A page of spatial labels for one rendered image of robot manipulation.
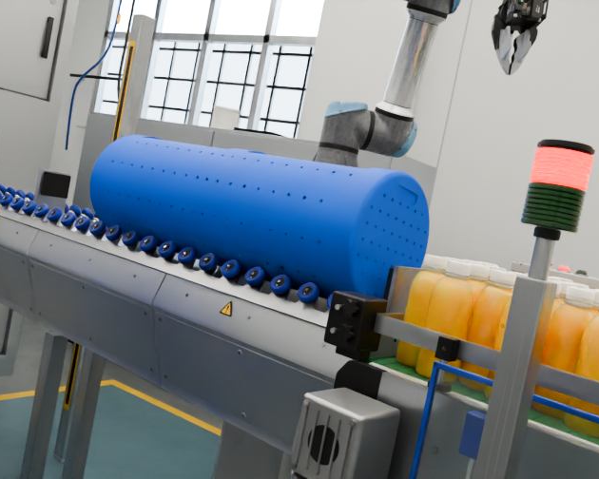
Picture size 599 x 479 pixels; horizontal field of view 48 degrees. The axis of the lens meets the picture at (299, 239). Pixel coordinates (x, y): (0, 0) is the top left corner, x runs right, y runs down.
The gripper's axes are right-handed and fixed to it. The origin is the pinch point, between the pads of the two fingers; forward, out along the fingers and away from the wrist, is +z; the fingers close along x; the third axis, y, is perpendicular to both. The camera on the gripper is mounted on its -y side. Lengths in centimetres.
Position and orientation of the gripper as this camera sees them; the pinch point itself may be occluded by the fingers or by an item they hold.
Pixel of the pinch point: (508, 69)
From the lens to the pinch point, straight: 145.1
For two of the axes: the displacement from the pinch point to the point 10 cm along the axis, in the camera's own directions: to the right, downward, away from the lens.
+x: 9.8, 1.7, 0.5
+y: 0.6, -0.6, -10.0
